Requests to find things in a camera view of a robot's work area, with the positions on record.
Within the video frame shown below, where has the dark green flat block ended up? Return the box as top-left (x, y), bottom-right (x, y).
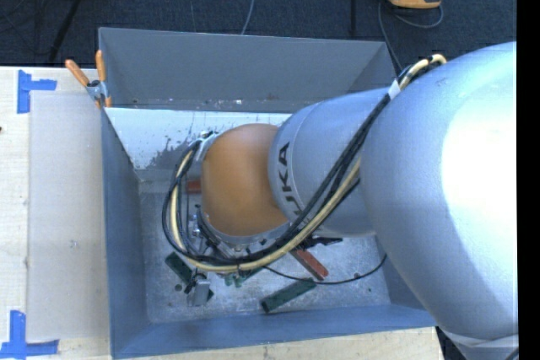
top-left (164, 251), bottom-right (215, 304)
top-left (260, 277), bottom-right (318, 314)

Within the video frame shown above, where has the grey metal bin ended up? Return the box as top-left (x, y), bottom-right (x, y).
top-left (97, 27), bottom-right (440, 360)

